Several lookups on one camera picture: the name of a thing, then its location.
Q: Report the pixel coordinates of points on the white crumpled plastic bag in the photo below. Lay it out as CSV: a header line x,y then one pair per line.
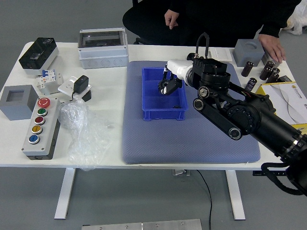
x,y
298,21

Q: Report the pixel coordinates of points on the big black gear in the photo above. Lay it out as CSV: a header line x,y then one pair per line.
x,y
161,85

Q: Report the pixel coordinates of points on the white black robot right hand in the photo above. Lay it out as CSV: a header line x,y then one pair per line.
x,y
178,68

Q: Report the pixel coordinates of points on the brown cylindrical capacitor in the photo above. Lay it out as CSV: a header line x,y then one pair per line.
x,y
270,64
272,78
247,68
264,73

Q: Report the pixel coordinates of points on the white blue circuit breaker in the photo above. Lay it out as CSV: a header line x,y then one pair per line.
x,y
48,77

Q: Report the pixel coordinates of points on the blue plastic box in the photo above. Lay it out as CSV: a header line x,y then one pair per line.
x,y
153,105

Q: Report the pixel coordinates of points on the grey red-button switch box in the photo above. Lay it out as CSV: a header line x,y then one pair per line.
x,y
265,57

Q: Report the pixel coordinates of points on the white table leg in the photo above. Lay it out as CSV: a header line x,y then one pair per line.
x,y
236,196
64,194

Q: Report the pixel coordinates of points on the small black block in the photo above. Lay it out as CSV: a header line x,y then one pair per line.
x,y
86,96

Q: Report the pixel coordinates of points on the person's right hand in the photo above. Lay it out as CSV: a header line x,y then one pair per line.
x,y
171,19

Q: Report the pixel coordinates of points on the black table control panel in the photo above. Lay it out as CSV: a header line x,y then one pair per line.
x,y
256,173

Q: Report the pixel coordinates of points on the black power adapter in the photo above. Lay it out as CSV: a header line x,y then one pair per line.
x,y
80,83

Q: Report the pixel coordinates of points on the grey block with square recess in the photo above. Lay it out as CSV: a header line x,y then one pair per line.
x,y
14,112

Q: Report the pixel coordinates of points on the small black gear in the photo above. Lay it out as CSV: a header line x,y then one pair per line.
x,y
177,106

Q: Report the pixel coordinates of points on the white wall socket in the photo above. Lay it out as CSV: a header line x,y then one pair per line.
x,y
66,87

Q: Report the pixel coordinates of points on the black cylindrical capacitor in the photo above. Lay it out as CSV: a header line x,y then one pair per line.
x,y
276,71
250,84

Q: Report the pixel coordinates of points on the clear plastic bag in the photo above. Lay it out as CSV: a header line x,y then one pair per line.
x,y
79,124

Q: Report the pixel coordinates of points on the black and white switch box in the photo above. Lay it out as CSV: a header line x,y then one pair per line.
x,y
38,54

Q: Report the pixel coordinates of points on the person's left hand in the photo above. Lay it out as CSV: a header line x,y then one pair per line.
x,y
272,47

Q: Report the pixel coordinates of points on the small black flat box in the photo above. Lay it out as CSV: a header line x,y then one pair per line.
x,y
285,79

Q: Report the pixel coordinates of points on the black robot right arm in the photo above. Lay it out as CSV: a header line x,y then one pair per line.
x,y
251,117

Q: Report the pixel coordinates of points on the grey five-button control box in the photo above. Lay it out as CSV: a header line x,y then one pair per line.
x,y
48,124

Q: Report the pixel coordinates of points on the white wall switch panel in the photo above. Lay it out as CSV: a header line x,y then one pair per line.
x,y
224,54

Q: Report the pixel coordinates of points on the grey-blue padded mat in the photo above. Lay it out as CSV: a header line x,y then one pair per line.
x,y
168,143

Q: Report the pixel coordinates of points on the grey enclosure with clear lid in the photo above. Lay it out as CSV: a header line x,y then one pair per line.
x,y
103,57

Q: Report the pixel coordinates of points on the metal bracket under table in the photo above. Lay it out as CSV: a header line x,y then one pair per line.
x,y
181,172

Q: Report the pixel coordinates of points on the yellow white cardboard box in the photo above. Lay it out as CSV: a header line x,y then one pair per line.
x,y
287,95

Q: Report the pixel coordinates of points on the grey box with round hole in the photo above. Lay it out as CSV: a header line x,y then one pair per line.
x,y
247,56

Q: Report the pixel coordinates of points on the person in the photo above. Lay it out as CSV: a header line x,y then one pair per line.
x,y
227,21

